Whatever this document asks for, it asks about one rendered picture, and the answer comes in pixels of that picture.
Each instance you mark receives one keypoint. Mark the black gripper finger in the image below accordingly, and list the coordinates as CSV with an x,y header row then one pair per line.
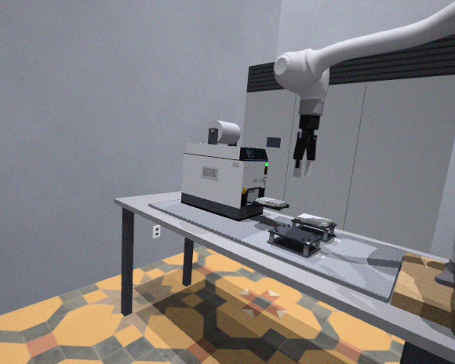
x,y
297,152
310,156

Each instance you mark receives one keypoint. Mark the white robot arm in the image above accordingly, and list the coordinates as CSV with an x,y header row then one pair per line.
x,y
307,72

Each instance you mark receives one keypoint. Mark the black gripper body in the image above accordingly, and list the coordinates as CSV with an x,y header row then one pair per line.
x,y
309,123

